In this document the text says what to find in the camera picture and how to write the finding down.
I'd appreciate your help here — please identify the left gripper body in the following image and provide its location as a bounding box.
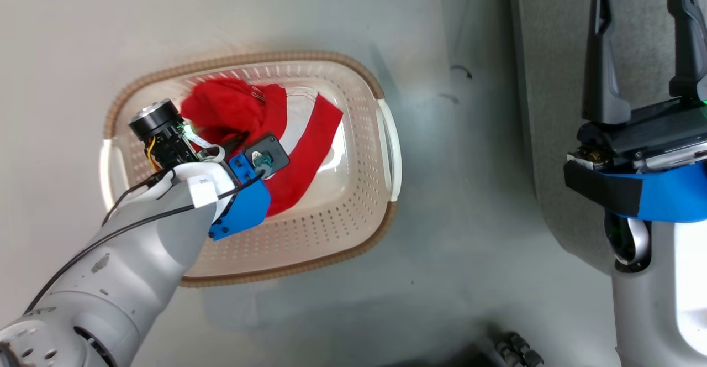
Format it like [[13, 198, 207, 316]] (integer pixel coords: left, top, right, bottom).
[[128, 99, 234, 173]]

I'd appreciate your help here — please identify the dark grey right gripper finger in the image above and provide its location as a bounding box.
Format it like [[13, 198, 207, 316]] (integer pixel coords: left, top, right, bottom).
[[666, 0, 707, 100], [581, 0, 632, 126]]

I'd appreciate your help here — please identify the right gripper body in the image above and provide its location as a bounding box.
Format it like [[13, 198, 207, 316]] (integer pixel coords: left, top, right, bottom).
[[563, 97, 707, 175]]

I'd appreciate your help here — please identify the red and white garment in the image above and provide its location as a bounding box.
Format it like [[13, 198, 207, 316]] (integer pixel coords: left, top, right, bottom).
[[180, 77, 345, 218]]

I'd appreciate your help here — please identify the grey fabric sofa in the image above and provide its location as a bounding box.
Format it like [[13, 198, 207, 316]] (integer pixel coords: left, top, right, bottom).
[[507, 0, 707, 277]]

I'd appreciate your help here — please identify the beige plastic laundry basket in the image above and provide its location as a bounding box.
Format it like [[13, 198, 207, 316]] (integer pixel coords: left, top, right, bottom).
[[99, 51, 403, 288]]

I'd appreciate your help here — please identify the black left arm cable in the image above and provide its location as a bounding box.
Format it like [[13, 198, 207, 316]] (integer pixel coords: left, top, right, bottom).
[[24, 168, 267, 313]]

